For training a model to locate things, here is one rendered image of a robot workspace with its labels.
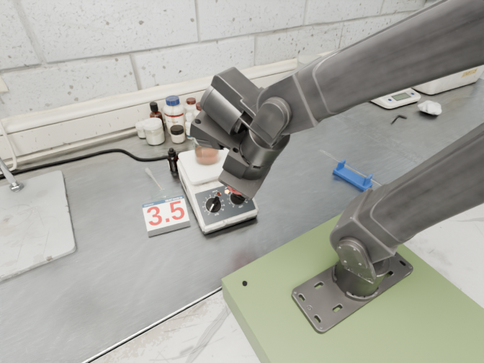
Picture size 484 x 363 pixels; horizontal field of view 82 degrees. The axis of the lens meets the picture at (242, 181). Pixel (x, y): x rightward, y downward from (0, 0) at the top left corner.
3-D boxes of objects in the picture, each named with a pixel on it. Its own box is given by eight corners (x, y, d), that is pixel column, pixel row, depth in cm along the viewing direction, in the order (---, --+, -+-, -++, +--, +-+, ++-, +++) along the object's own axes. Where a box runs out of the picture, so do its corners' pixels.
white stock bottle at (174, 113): (171, 126, 94) (165, 93, 87) (189, 127, 94) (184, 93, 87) (165, 135, 90) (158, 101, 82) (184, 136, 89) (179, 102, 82)
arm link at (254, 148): (225, 145, 41) (235, 118, 35) (250, 123, 43) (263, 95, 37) (259, 176, 40) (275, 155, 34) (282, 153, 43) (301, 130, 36)
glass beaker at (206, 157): (189, 160, 65) (184, 127, 60) (211, 150, 68) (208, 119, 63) (204, 174, 61) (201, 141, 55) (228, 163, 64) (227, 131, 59)
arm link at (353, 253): (338, 238, 34) (387, 263, 31) (361, 196, 39) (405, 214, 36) (328, 266, 38) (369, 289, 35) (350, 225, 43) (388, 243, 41)
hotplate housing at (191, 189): (258, 218, 62) (261, 191, 57) (203, 237, 58) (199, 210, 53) (223, 164, 78) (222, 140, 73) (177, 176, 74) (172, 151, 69)
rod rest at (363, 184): (372, 186, 71) (377, 175, 68) (364, 191, 69) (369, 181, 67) (339, 167, 77) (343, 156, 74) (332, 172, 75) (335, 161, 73)
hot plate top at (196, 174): (243, 171, 62) (243, 168, 62) (191, 186, 59) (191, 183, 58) (223, 145, 71) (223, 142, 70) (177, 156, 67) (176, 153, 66)
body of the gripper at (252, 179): (216, 181, 45) (223, 163, 39) (245, 137, 50) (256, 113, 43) (250, 202, 45) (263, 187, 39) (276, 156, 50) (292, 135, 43)
